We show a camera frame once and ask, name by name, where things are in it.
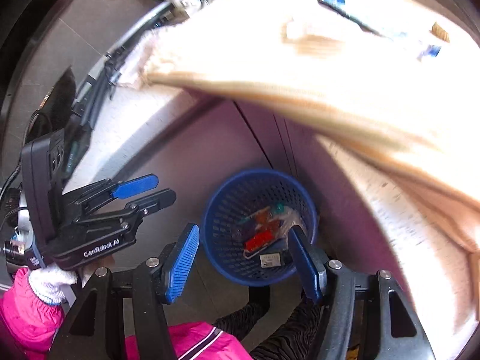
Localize grey base cabinet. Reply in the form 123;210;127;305
109;97;379;297

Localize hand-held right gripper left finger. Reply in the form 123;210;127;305
49;223;201;360

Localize person's pink jacket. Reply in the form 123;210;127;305
125;322;253;360

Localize blue plastic mesh basket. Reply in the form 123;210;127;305
200;168;320;288

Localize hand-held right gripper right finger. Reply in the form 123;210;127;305
287;225;436;360

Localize crumpled white plastic bag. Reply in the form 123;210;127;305
120;32;151;88

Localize white ring stand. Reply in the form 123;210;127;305
107;0;178;61

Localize pink beige towel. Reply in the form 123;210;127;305
148;71;480;256

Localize person's left hand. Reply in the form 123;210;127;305
28;263;78;307

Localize person's dark patterned legs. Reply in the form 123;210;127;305
213;287;328;360

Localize striped yellow cloth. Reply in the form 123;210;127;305
142;0;480;211

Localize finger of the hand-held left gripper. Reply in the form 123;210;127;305
76;188;177;230
75;173;160;211

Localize black cables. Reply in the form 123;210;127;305
102;45;127;99

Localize long white strip package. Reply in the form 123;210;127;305
317;0;410;41

